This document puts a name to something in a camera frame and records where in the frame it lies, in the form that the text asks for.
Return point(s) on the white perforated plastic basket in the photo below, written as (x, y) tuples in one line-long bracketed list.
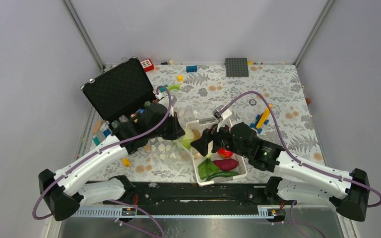
[(198, 158)]

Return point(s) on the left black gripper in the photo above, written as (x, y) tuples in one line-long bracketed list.
[(176, 132)]

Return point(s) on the red tomato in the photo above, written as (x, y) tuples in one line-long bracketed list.
[(225, 153)]

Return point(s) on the blue lego brick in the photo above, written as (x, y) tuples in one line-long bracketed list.
[(191, 68)]

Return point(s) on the red white toy block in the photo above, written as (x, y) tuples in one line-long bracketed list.
[(147, 65)]

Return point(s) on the brown potato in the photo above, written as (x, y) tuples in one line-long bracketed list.
[(196, 134)]

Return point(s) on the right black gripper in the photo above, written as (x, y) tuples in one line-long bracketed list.
[(201, 144)]

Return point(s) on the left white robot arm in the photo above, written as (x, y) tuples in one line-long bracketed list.
[(68, 189)]

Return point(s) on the yellow blue toy vehicle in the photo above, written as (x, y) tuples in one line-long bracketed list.
[(260, 120)]

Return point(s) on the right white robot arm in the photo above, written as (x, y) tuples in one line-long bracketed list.
[(294, 178)]

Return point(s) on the white radish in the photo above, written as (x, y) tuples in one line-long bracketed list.
[(209, 151)]

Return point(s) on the grey lego baseplate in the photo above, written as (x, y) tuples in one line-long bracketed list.
[(236, 67)]

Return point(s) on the teal block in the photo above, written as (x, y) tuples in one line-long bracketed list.
[(162, 88)]

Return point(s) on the yellow small toy piece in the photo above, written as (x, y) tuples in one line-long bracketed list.
[(126, 162)]

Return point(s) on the green curved block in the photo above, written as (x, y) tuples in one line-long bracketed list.
[(174, 87)]

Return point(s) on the green chili pepper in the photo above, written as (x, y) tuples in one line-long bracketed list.
[(222, 174)]

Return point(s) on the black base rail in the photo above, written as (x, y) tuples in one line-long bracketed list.
[(190, 199)]

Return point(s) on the green cabbage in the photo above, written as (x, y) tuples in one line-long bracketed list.
[(187, 138)]

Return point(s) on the green leafy vegetable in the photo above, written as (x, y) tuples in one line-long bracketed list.
[(206, 168)]

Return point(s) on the purple sweet potato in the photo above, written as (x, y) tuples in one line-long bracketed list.
[(226, 164)]

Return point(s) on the black open case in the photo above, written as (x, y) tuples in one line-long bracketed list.
[(120, 91)]

